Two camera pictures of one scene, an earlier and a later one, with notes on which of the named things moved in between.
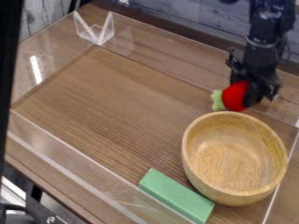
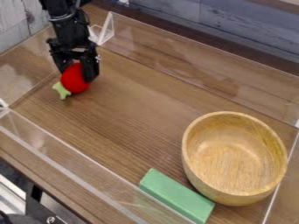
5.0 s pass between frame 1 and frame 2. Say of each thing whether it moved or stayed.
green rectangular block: stayed
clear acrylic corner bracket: stayed
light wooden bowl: stayed
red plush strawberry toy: moved
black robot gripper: moved
